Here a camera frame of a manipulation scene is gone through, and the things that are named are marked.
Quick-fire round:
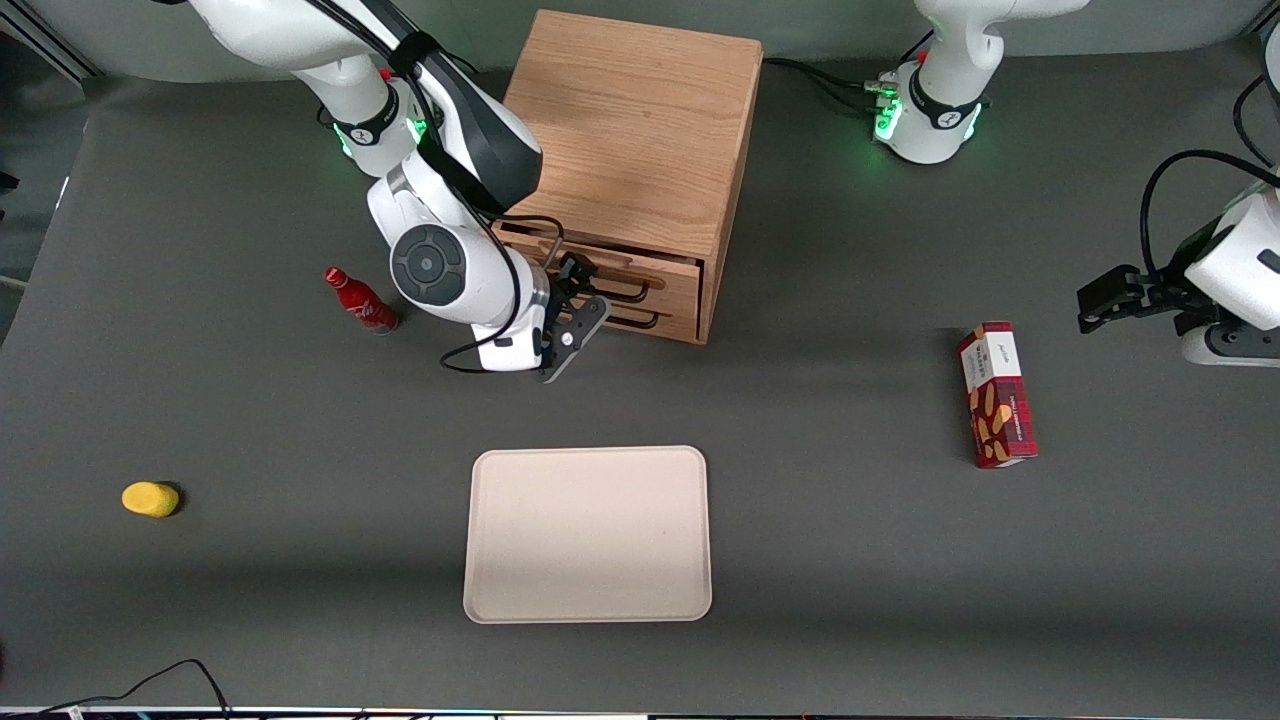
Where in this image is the wooden drawer with black handle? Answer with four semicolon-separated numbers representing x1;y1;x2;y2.
490;220;705;306
560;288;703;344

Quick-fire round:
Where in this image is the wooden drawer cabinet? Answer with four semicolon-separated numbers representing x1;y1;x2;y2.
490;10;764;346

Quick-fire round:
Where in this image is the red snack box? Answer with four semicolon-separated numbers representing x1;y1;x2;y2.
956;320;1039;470

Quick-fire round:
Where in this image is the red cola bottle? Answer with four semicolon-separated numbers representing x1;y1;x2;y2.
324;266;399;334

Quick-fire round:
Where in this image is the beige rectangular tray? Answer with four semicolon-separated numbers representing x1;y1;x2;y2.
463;445;713;625

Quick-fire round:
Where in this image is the yellow foam block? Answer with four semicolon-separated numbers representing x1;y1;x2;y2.
121;481;183;519

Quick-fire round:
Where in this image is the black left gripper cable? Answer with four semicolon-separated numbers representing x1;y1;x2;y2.
1140;150;1280;286

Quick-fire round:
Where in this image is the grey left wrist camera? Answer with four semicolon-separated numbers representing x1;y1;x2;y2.
1180;322;1280;367

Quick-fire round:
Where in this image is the black looped cable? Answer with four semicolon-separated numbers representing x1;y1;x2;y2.
1233;75;1280;169

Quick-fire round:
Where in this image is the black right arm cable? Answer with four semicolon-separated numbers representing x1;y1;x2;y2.
300;0;566;376

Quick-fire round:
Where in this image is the black left base cable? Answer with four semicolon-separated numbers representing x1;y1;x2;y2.
765;57;896;91
790;65;896;113

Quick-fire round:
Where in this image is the black cable at table edge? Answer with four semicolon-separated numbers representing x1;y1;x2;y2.
0;658;233;720

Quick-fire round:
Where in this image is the aluminium frame profile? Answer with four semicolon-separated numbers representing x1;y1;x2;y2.
0;0;101;86

